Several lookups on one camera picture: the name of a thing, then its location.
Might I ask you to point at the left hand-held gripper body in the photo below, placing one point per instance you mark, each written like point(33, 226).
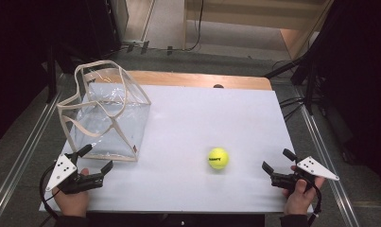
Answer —
point(63, 171)

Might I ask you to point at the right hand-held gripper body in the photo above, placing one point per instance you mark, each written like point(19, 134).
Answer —
point(315, 168)

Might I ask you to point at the transparent tote bag beige trim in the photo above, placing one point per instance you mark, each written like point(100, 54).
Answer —
point(128, 126)

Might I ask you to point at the yellow tennis ball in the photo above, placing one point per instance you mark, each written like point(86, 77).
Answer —
point(218, 158)

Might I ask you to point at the person's left hand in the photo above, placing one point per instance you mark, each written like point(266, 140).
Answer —
point(73, 203)

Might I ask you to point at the person's right hand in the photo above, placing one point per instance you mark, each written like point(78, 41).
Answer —
point(300, 200)

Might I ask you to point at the white table sheet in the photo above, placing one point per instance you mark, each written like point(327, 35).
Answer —
point(210, 119)

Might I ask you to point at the black metal stand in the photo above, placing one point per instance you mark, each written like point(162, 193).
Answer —
point(51, 78)

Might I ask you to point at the black tripod stand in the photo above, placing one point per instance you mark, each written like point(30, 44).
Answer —
point(285, 67)

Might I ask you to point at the black curtain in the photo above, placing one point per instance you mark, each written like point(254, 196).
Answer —
point(361, 78)
point(14, 63)

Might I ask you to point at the light wooden platform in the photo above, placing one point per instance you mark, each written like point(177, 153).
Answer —
point(241, 19)

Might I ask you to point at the metal floor rail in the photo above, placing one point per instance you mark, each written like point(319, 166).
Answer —
point(343, 201)
point(24, 157)

